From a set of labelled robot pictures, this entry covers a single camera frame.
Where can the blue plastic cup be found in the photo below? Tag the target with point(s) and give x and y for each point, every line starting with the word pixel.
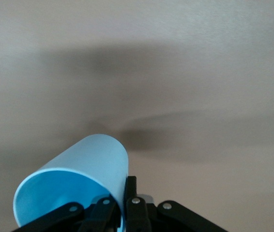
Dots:
pixel 91 159

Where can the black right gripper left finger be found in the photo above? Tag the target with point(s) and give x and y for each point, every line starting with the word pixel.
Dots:
pixel 71 215

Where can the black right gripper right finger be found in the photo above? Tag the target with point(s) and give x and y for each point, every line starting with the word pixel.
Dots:
pixel 137 217

